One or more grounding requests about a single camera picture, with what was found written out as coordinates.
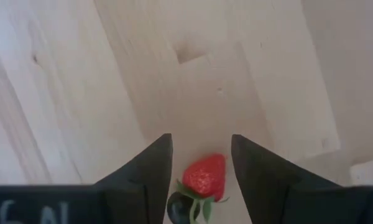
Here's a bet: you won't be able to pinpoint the dark round berry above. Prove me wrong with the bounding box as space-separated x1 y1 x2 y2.
167 191 201 224

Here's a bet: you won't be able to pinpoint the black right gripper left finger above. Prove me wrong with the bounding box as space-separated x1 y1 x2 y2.
93 133 174 224

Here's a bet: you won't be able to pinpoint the red strawberry green leaves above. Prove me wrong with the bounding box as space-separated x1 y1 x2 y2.
175 152 231 224

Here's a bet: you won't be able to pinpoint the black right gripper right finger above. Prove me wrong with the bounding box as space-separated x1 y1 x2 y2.
231 133 373 224

